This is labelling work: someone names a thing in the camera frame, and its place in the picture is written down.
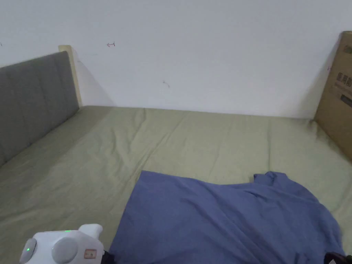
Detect brown cardboard carton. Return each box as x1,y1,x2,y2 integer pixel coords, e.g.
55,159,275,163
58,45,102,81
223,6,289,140
313,31,352,163

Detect grey padded headboard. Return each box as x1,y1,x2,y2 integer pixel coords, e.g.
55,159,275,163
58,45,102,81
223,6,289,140
0,45,83,166

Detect bed with pale green sheet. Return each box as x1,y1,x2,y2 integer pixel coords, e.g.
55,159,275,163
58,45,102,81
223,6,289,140
0,105,352,264

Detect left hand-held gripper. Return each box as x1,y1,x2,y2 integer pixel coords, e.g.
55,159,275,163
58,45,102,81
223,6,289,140
19,224,115,264

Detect dark blue shirt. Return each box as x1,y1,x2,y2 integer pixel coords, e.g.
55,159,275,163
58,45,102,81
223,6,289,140
108,170,346,264

